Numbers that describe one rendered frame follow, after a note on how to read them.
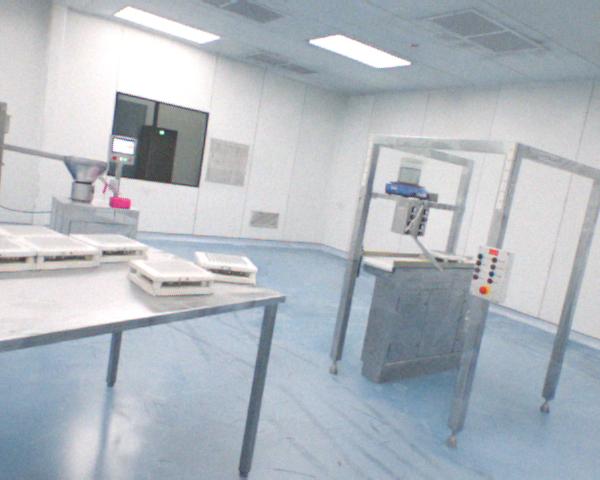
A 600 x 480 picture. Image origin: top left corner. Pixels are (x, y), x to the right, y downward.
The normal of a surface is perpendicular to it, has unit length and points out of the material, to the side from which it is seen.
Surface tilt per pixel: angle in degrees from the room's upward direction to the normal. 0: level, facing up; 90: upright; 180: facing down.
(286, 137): 90
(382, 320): 90
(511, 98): 90
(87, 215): 90
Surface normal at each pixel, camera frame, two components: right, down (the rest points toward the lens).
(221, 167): 0.57, 0.20
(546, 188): -0.80, -0.06
